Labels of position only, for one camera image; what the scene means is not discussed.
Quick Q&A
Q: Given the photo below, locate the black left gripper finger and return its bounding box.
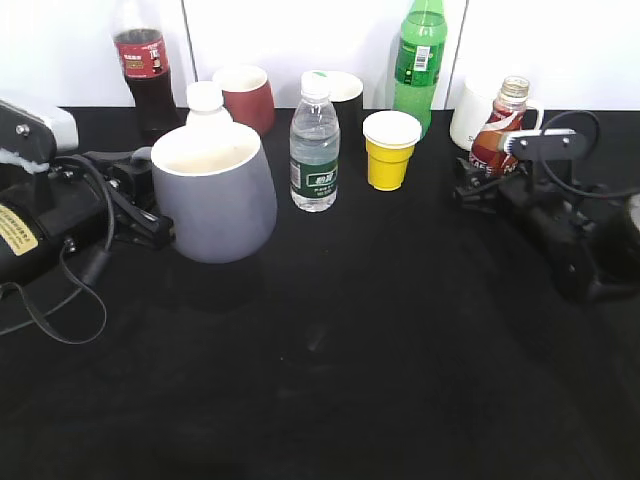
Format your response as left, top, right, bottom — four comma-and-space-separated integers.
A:
83, 146, 153, 200
112, 192, 174, 250

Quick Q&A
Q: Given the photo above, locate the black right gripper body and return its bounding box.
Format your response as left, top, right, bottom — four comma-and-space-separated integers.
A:
496, 174, 600, 300

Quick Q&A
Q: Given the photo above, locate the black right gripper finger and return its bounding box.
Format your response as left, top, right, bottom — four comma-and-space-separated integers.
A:
454, 157, 493, 190
453, 182, 499, 213

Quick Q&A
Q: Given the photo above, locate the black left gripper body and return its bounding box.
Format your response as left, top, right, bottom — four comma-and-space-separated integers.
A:
47, 155, 116, 255

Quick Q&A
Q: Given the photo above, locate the brown coffee drink bottle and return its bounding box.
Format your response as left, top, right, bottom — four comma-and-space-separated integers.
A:
469, 76, 530, 179

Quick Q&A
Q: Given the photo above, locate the grey ceramic mug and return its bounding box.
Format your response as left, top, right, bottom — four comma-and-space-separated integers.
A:
134, 122, 278, 264

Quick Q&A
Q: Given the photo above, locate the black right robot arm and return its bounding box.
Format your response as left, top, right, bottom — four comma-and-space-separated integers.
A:
454, 157, 639, 303

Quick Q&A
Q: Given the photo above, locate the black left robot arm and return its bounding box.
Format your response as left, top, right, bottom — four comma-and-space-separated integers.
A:
1, 91, 175, 344

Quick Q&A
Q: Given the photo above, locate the yellow paper cup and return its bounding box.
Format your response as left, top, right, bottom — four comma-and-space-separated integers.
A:
363, 110, 422, 191

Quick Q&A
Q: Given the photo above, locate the dark red ceramic cup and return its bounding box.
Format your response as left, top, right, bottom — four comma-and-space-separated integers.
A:
212, 64, 275, 137

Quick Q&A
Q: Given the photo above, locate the green sprite bottle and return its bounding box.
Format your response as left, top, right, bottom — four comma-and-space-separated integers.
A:
393, 0, 448, 138

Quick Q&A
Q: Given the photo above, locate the black cup white interior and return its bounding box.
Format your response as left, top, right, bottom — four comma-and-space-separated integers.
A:
326, 71, 364, 151

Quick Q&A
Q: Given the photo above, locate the white ceramic mug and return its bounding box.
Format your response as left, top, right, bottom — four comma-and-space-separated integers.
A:
449, 75, 545, 151

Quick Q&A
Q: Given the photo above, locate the white milk bottle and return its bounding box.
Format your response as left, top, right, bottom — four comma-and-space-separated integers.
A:
186, 81, 233, 126

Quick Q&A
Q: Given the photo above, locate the cola bottle red label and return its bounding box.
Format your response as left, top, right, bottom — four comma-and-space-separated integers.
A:
111, 1, 182, 145

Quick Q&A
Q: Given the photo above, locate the clear water bottle green label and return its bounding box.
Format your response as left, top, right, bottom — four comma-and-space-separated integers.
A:
289, 70, 340, 213

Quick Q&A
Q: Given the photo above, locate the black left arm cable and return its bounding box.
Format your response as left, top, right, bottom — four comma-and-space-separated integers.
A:
0, 154, 119, 346

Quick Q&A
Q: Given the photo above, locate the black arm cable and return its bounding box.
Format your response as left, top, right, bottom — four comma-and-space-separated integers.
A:
0, 154, 119, 346
537, 109, 640, 201

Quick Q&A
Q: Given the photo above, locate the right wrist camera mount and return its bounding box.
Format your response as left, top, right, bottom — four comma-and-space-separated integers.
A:
498, 128, 589, 185

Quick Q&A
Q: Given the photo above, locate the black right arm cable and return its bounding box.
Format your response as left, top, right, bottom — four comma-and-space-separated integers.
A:
537, 109, 640, 201

